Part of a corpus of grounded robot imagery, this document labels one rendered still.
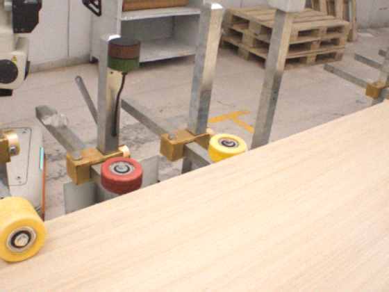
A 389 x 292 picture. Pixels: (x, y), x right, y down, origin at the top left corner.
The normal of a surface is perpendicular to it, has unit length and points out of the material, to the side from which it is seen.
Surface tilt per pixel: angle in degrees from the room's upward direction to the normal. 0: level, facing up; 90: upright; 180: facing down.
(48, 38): 90
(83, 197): 90
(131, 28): 90
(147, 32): 90
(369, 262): 0
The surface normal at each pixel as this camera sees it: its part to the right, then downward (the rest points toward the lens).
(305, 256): 0.11, -0.86
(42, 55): 0.62, 0.45
